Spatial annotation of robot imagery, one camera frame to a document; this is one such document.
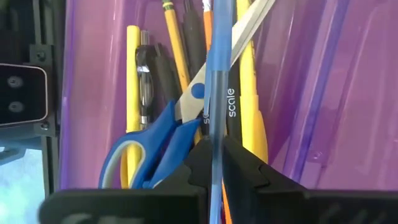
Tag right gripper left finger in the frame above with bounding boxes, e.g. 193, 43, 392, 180
39, 138, 213, 224

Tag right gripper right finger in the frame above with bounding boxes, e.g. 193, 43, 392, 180
221, 136, 398, 224

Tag blue-handled scissors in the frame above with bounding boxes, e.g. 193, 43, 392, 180
98, 0, 277, 190

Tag black pen white print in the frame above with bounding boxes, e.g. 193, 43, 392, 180
182, 0, 212, 134
225, 58, 243, 144

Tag yellow highlighter pen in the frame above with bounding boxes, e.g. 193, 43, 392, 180
236, 0, 270, 164
126, 25, 142, 189

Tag black and white pen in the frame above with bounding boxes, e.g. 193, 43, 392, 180
136, 29, 156, 127

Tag purple plastic supply box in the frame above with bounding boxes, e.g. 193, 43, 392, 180
58, 0, 398, 191

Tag blue translucent pen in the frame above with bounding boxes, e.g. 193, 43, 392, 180
203, 0, 234, 224

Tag yellow pencil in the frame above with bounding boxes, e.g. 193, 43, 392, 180
160, 0, 192, 93

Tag black aluminium table frame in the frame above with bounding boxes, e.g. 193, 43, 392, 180
0, 0, 68, 200

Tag small black camera box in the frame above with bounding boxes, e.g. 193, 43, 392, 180
0, 63, 49, 128

